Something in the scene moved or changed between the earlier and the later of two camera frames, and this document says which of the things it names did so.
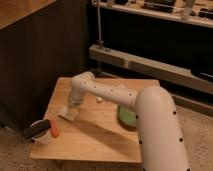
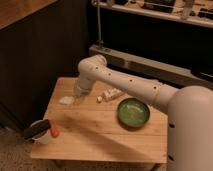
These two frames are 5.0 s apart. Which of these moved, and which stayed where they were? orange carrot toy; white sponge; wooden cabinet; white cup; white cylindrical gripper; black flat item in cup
Moved: white cylindrical gripper; white sponge
Stayed: wooden cabinet; orange carrot toy; white cup; black flat item in cup
